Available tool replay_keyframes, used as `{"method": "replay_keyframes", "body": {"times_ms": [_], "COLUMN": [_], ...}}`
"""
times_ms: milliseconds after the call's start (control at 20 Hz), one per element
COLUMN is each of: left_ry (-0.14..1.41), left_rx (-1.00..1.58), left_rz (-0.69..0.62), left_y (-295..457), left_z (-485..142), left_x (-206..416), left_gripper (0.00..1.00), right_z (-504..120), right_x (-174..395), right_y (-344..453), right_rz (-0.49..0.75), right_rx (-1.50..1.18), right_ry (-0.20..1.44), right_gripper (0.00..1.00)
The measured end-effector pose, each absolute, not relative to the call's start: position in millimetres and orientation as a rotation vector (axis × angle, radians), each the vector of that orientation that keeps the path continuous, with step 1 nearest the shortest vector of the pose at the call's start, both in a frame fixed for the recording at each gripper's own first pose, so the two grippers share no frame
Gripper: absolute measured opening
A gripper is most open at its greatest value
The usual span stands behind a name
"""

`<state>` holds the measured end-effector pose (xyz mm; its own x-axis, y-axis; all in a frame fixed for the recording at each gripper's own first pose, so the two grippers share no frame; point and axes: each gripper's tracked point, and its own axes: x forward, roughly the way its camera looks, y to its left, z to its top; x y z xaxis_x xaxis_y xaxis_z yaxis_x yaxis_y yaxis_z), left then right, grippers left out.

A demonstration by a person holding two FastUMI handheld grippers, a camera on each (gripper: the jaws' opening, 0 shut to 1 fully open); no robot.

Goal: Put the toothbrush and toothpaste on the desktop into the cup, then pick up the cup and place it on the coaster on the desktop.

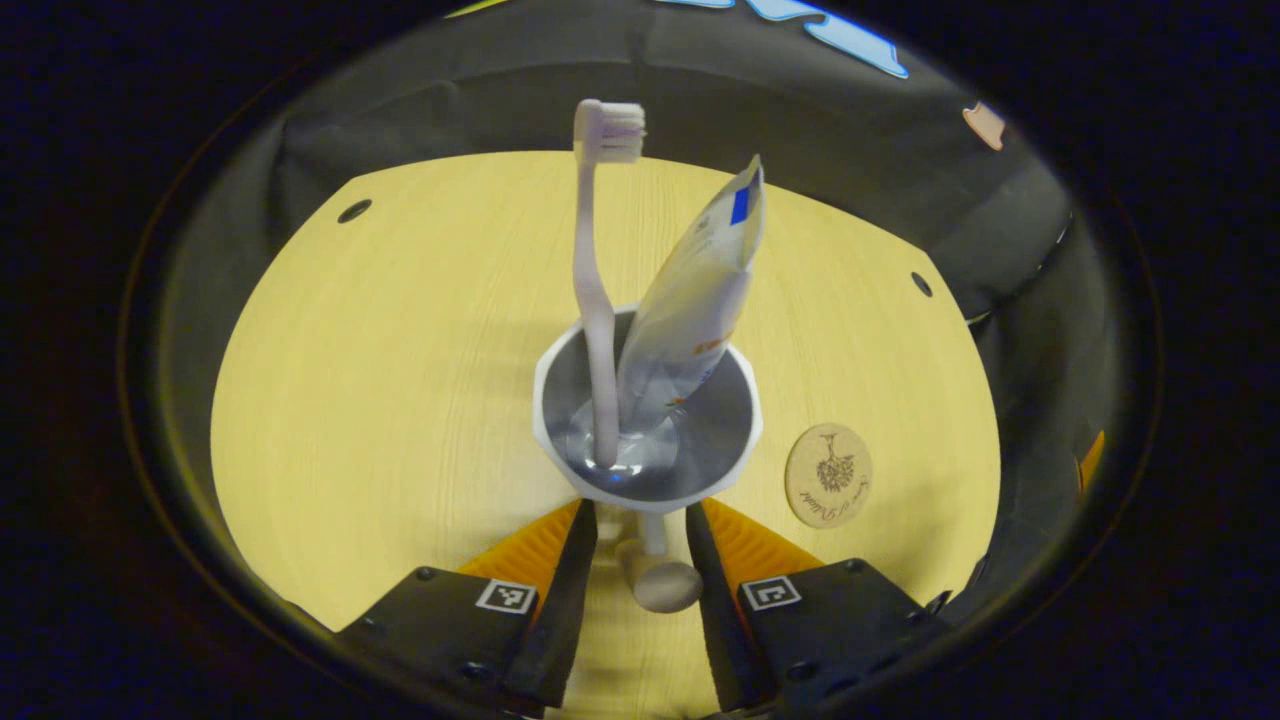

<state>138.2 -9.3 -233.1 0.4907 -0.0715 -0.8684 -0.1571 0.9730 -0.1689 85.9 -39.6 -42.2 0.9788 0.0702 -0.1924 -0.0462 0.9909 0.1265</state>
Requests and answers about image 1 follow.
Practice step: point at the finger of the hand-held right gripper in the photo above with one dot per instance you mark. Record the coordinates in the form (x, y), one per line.
(1092, 460)

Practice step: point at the white toothpaste tube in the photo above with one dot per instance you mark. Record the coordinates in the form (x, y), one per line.
(690, 300)

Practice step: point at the pale pink toothbrush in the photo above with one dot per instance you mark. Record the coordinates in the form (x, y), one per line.
(590, 290)

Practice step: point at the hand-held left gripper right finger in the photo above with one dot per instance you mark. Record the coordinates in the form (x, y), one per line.
(720, 620)

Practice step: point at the black backdrop cloth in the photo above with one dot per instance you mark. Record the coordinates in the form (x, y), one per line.
(500, 90)

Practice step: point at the round cork coaster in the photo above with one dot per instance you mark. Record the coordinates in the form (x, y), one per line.
(830, 475)

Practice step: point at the light wooden desktop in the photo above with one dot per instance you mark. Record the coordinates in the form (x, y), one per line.
(400, 400)

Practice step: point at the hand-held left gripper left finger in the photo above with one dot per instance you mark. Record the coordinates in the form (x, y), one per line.
(560, 620)

